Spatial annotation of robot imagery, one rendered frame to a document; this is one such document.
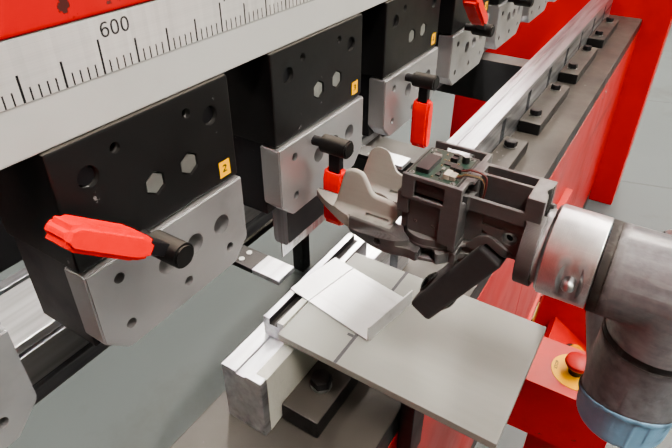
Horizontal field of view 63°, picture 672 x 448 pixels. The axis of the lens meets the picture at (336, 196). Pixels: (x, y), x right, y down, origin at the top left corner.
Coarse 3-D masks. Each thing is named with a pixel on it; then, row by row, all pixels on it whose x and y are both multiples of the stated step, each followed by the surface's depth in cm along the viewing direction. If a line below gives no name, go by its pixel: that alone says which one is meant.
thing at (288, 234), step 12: (312, 204) 64; (276, 216) 61; (288, 216) 60; (300, 216) 63; (312, 216) 65; (276, 228) 62; (288, 228) 61; (300, 228) 63; (312, 228) 68; (276, 240) 63; (288, 240) 62; (300, 240) 66
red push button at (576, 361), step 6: (570, 354) 86; (576, 354) 86; (582, 354) 86; (570, 360) 85; (576, 360) 85; (582, 360) 85; (570, 366) 85; (576, 366) 84; (582, 366) 84; (570, 372) 86; (576, 372) 84; (582, 372) 84
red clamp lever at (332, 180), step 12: (312, 144) 53; (324, 144) 52; (336, 144) 51; (348, 144) 51; (336, 156) 52; (348, 156) 52; (336, 168) 53; (324, 180) 54; (336, 180) 53; (336, 192) 54; (324, 216) 57
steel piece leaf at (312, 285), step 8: (328, 264) 75; (336, 264) 75; (344, 264) 75; (320, 272) 73; (328, 272) 73; (336, 272) 73; (344, 272) 73; (304, 280) 72; (312, 280) 72; (320, 280) 72; (328, 280) 72; (336, 280) 72; (296, 288) 71; (304, 288) 71; (312, 288) 71; (320, 288) 71; (304, 296) 69; (312, 296) 69
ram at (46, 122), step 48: (0, 0) 26; (48, 0) 28; (96, 0) 30; (144, 0) 33; (336, 0) 50; (384, 0) 58; (192, 48) 37; (240, 48) 41; (48, 96) 30; (96, 96) 32; (144, 96) 35; (0, 144) 28; (48, 144) 30
